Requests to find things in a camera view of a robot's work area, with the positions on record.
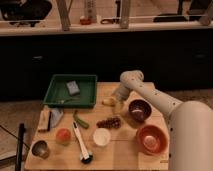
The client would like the yellow banana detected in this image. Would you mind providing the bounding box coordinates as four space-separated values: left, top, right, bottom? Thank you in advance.
102 97 116 106

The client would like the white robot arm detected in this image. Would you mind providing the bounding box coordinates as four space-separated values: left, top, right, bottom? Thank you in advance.
113 70 213 171

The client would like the white cup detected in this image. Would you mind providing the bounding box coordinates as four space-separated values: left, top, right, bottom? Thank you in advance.
93 128 111 147

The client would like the metal cup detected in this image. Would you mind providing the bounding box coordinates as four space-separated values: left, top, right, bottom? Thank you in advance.
32 140 50 159

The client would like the bunch of red grapes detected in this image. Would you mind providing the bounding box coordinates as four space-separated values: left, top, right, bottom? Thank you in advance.
96 117 121 129

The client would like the dark purple bowl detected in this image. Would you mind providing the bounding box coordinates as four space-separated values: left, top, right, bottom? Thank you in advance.
128 99 152 122

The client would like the green cucumber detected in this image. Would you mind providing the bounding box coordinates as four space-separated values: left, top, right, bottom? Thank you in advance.
73 111 89 129

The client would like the green utensil in tray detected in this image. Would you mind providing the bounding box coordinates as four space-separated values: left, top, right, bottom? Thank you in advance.
57 97 80 104

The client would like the green plastic tray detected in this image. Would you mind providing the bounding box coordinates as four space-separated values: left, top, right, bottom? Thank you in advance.
43 74 97 108

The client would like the grey sponge block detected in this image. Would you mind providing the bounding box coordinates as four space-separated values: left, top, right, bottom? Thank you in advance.
66 81 80 95

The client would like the orange red bowl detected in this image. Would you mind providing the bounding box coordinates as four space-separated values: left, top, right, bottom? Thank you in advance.
136 124 168 156

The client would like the grey cloth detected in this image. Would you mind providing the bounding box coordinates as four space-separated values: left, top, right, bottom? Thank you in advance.
50 108 63 128

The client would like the white black dish brush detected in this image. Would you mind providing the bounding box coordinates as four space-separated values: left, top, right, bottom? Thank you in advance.
73 122 93 164

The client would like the orange tomato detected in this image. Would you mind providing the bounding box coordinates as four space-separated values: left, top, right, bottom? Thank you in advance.
56 128 71 145

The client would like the small wooden board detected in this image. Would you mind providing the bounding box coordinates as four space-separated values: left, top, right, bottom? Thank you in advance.
38 108 50 132

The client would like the red object on shelf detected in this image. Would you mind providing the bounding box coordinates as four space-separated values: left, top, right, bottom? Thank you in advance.
79 16 91 25

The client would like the black pole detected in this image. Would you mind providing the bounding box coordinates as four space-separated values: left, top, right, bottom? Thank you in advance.
15 123 25 171

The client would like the black office chair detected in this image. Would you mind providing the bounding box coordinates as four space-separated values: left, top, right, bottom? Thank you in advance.
0 0 52 27

